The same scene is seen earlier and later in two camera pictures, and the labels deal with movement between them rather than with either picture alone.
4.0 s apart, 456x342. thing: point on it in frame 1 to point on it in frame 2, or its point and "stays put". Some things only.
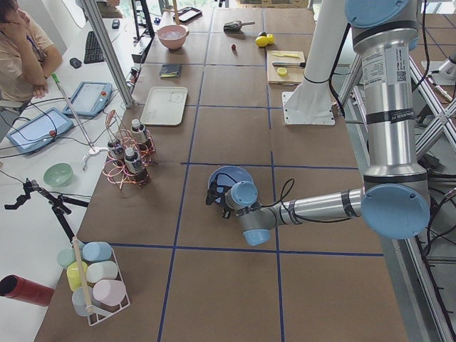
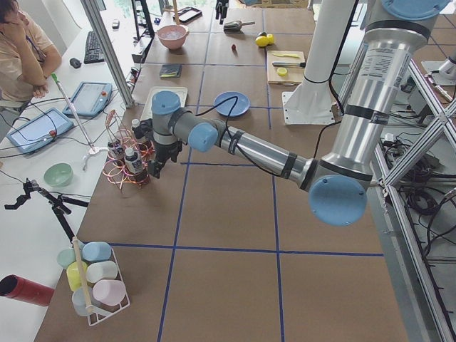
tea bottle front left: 135,167 stays put
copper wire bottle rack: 129,154 stays put
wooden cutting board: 285,67 stays put
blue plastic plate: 229,176 to 241,107
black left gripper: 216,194 to 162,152
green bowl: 58,174 stays put
